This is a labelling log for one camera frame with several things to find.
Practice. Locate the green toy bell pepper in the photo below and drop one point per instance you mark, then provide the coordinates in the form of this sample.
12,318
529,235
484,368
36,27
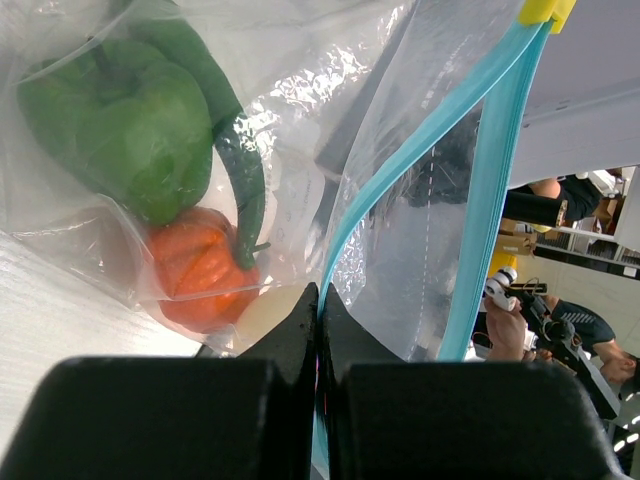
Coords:
127,123

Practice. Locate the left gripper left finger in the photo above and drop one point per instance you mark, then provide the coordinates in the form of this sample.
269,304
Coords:
288,350

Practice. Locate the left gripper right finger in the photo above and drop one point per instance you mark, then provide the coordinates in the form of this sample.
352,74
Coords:
350,353

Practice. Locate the green toy chili pepper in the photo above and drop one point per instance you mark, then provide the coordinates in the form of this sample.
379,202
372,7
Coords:
233,138

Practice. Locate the person in dark shirt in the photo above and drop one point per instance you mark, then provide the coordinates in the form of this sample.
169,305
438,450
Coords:
506,331

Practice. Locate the white toy egg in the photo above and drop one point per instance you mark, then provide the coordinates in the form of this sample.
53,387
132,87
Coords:
264,314

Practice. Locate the orange toy pumpkin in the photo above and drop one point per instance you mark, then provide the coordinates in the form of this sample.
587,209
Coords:
205,288

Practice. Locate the clear zip top bag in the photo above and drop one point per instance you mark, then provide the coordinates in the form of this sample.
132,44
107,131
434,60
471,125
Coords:
386,131

